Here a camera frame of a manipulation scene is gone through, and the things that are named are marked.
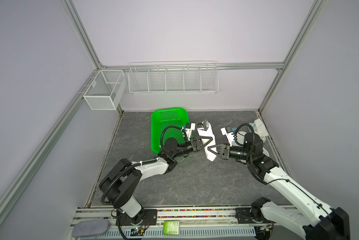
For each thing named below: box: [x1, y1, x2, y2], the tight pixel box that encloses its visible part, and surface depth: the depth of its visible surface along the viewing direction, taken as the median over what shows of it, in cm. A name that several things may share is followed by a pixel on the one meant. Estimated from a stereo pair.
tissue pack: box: [249, 118, 269, 143], surface depth 102 cm
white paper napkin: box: [197, 121, 217, 162], surface depth 71 cm
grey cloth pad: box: [71, 220, 111, 238], surface depth 70 cm
